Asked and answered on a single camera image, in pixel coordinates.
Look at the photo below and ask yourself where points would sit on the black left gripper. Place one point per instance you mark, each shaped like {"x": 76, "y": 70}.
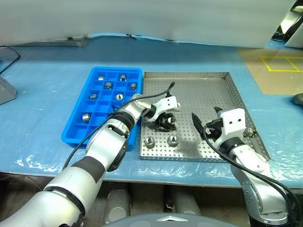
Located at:
{"x": 158, "y": 123}

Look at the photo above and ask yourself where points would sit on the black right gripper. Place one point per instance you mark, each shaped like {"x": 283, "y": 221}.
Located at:
{"x": 213, "y": 130}

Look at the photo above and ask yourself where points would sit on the small metal roller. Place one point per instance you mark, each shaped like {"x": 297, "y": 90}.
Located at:
{"x": 93, "y": 96}
{"x": 101, "y": 78}
{"x": 119, "y": 97}
{"x": 108, "y": 85}
{"x": 173, "y": 120}
{"x": 86, "y": 117}
{"x": 133, "y": 86}
{"x": 172, "y": 140}
{"x": 248, "y": 133}
{"x": 149, "y": 141}
{"x": 122, "y": 77}

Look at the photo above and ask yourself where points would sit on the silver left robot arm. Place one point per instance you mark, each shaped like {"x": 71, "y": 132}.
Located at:
{"x": 94, "y": 146}

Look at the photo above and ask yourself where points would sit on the perforated steel tray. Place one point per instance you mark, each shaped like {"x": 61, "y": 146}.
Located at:
{"x": 203, "y": 94}

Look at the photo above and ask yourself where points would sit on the blue plastic compartment tray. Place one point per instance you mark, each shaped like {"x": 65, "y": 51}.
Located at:
{"x": 78, "y": 127}

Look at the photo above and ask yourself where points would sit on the flat perforated metal tray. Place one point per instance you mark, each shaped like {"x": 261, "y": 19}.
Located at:
{"x": 59, "y": 42}

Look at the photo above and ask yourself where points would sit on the brown cardboard mat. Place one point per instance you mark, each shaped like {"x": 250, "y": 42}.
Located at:
{"x": 279, "y": 80}

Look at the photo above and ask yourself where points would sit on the grey rounded leg shell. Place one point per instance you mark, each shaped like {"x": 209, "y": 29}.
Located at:
{"x": 187, "y": 203}
{"x": 117, "y": 205}

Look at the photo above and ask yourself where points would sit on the dark grey rounded object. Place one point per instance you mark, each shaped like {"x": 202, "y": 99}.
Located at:
{"x": 298, "y": 98}

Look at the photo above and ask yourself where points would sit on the dark grey rounded body shell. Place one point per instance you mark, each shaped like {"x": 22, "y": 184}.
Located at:
{"x": 151, "y": 221}

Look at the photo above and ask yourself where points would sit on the blue plastic table cover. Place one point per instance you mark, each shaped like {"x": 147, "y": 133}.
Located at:
{"x": 47, "y": 118}

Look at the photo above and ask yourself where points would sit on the white and black machine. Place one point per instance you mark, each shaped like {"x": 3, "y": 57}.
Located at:
{"x": 290, "y": 26}

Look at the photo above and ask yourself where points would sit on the grey perforated metal box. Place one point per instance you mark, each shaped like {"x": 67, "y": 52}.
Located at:
{"x": 6, "y": 91}

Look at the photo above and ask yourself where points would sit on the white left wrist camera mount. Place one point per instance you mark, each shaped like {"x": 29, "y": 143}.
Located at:
{"x": 168, "y": 102}

